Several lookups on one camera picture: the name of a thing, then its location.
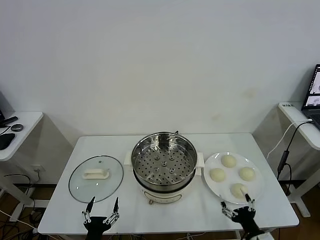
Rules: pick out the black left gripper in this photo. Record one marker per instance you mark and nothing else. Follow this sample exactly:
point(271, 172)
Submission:
point(96, 225)

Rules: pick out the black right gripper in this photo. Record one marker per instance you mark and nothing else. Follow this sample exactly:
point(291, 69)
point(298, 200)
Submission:
point(243, 216)

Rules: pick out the white steamed baozi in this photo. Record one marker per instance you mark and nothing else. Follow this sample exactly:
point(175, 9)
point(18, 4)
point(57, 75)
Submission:
point(217, 174)
point(247, 173)
point(237, 191)
point(228, 160)

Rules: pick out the stainless steel steamer basket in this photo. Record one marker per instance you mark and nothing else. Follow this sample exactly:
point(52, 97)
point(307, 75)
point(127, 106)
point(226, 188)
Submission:
point(162, 160)

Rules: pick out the white round plate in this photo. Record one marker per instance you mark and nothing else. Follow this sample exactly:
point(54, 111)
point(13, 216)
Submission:
point(226, 187)

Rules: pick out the cream electric cooking pot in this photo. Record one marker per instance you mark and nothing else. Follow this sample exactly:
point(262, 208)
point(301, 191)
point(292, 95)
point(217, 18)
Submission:
point(162, 196)

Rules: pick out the white side desk with mouse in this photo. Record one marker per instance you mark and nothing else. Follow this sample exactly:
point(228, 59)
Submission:
point(27, 130)

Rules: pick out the white side desk with laptop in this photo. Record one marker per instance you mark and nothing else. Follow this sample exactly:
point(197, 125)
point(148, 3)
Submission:
point(313, 132)

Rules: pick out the small printed desk label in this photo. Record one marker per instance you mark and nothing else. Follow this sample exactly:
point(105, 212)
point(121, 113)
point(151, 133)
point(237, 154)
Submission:
point(288, 105)

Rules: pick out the black laptop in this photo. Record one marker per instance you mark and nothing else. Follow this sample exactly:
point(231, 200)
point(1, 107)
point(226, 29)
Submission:
point(312, 107)

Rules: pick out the black remote control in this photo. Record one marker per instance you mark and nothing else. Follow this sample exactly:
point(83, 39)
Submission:
point(10, 120)

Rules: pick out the grey monitor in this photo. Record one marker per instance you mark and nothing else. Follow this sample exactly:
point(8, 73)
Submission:
point(5, 105)

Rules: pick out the white wall socket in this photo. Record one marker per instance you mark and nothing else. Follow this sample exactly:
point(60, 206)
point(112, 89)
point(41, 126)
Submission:
point(38, 168)

